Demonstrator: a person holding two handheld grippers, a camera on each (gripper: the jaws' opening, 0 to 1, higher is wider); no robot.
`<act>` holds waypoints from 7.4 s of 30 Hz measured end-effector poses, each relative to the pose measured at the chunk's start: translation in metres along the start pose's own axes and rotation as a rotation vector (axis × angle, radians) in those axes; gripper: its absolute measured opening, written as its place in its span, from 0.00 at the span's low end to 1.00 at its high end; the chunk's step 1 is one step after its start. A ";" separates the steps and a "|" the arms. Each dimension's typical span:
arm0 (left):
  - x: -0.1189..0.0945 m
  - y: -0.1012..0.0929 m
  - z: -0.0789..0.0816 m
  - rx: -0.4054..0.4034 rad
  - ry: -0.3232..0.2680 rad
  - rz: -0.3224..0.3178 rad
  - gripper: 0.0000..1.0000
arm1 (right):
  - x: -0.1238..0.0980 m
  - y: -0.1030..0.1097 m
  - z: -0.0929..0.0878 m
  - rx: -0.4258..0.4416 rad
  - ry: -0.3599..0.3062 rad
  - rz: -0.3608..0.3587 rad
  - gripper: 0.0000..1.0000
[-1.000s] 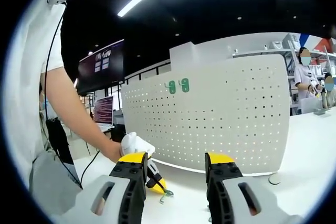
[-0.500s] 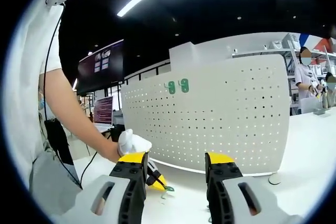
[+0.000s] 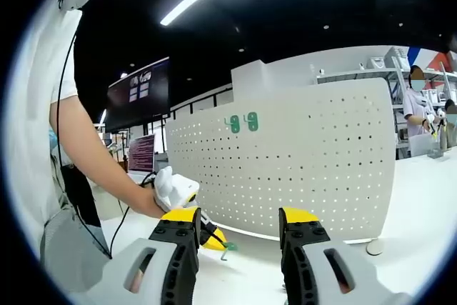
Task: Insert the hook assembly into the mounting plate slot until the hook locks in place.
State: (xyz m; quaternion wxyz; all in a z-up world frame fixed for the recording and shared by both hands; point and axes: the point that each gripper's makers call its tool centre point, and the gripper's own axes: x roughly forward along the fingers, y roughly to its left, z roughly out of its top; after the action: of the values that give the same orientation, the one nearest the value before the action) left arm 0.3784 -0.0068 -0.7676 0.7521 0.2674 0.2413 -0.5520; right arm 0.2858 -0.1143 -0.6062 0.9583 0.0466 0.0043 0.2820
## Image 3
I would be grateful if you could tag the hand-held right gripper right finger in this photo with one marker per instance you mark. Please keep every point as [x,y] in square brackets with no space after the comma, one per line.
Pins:
[350,276]

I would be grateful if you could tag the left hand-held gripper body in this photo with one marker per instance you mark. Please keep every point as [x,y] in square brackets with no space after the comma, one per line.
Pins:
[176,190]

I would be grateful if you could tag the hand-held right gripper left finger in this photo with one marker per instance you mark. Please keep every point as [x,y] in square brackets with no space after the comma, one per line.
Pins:
[143,276]

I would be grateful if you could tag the green hook assembly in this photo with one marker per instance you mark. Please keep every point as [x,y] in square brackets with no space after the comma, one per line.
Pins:
[230,246]
[234,124]
[252,121]

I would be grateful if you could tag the white perforated mounting plate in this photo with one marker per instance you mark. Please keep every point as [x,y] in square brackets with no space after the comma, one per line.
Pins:
[303,176]

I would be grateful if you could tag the white laptop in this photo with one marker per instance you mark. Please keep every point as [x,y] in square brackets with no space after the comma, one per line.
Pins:
[141,153]

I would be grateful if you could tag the person's grey trousers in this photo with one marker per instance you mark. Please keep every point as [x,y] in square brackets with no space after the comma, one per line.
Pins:
[68,255]

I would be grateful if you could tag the black waist pouch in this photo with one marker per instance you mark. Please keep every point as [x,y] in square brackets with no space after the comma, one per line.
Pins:
[80,194]

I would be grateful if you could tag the person's white shirt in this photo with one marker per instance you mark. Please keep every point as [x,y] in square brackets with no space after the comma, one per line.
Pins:
[35,105]

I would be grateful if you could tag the metal shelf rack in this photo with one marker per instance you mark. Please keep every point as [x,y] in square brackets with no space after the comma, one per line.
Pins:
[357,74]

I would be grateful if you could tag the large black wall monitor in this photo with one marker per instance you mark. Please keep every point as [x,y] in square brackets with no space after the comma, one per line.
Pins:
[139,94]

